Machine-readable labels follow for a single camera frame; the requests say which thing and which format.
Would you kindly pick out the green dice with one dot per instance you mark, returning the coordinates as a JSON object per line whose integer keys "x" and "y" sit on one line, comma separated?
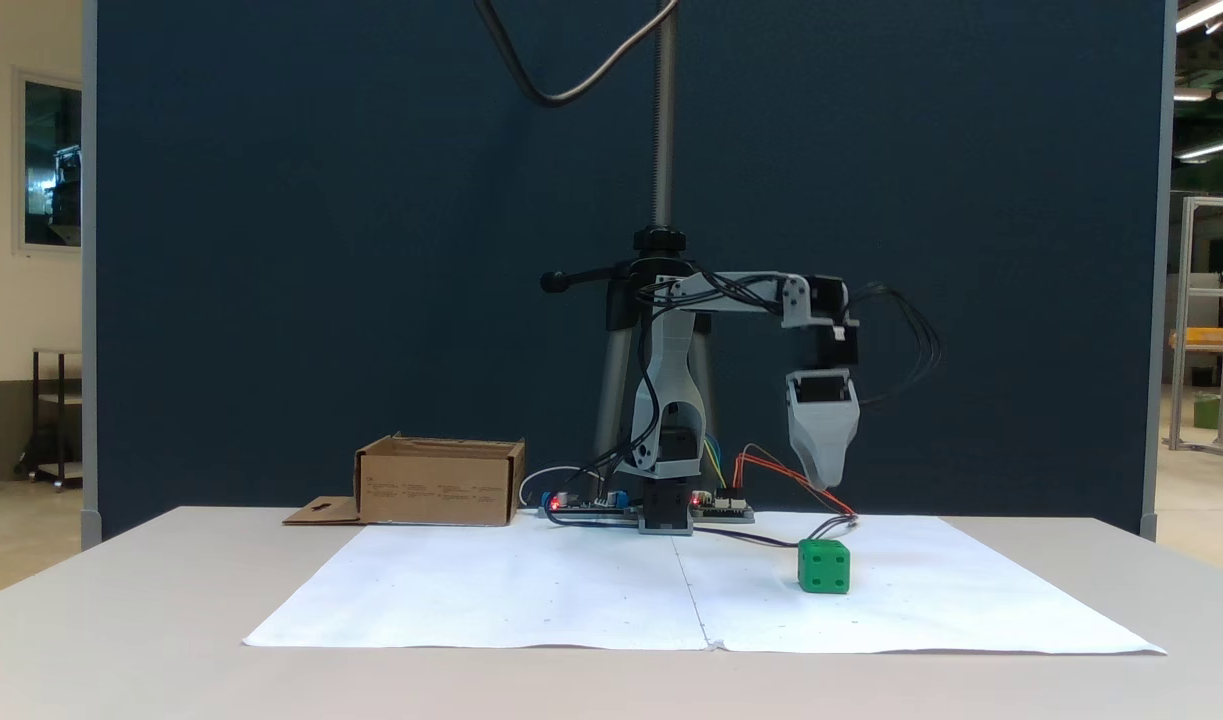
{"x": 824, "y": 567}

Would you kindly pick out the brown cardboard box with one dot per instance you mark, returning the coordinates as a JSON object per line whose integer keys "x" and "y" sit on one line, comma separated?
{"x": 436, "y": 490}

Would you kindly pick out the white paper sheet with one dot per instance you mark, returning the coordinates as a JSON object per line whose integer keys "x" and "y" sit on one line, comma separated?
{"x": 921, "y": 610}
{"x": 471, "y": 590}

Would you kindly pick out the black and silver tripod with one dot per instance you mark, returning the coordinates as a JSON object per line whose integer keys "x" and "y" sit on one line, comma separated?
{"x": 663, "y": 150}

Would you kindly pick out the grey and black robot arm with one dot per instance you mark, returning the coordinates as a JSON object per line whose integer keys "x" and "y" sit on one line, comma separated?
{"x": 671, "y": 380}

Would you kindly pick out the black shelf rack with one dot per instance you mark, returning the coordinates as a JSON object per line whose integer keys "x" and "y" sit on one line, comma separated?
{"x": 59, "y": 420}

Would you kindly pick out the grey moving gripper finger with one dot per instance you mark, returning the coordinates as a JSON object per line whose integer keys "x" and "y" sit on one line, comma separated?
{"x": 823, "y": 440}

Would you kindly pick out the fluorescent ceiling light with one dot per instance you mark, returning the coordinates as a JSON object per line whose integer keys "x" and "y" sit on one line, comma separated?
{"x": 1216, "y": 148}
{"x": 1206, "y": 13}
{"x": 1211, "y": 94}

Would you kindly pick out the green bin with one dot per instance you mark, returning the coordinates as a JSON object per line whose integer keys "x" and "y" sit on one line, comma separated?
{"x": 1207, "y": 412}

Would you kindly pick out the aluminium profile frame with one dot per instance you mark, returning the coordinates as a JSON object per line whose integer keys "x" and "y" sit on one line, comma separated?
{"x": 1190, "y": 320}

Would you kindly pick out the dark blue partition panel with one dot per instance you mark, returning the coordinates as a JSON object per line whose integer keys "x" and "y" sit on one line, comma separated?
{"x": 271, "y": 250}

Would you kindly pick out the blue circuit board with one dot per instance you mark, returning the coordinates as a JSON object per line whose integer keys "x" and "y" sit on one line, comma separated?
{"x": 571, "y": 503}

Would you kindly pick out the wall window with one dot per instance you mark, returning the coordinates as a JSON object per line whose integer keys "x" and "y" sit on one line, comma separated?
{"x": 51, "y": 160}

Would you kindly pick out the orange workbench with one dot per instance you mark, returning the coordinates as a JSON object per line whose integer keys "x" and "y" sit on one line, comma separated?
{"x": 1211, "y": 340}

